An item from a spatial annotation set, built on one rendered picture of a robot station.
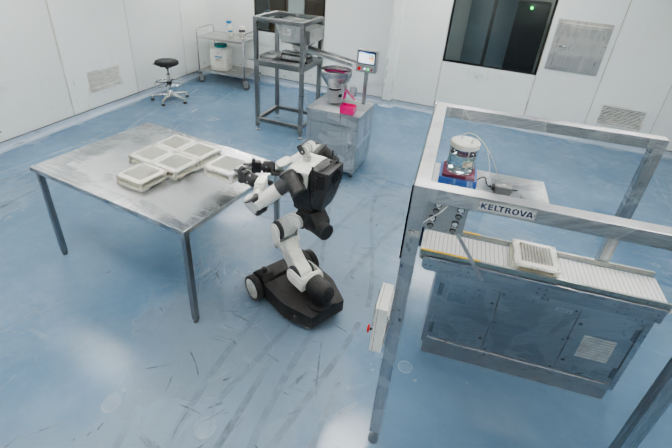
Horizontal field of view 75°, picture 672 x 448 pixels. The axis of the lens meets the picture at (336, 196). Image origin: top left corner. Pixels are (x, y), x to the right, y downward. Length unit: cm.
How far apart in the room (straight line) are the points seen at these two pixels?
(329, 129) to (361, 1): 307
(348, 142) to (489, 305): 268
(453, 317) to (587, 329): 76
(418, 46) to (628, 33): 280
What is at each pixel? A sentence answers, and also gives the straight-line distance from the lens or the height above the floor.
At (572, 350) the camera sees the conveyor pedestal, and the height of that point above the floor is 36.
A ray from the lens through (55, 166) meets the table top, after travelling 385.
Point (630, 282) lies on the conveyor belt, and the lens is 303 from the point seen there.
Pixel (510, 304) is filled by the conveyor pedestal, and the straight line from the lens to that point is 291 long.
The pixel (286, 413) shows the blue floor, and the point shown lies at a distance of 289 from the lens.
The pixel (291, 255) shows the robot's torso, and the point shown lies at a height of 41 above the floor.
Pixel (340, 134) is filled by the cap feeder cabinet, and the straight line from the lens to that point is 493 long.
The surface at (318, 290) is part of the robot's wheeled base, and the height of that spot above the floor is 33.
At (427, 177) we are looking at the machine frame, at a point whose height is 167.
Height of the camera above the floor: 244
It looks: 31 degrees down
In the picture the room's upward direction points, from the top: 5 degrees clockwise
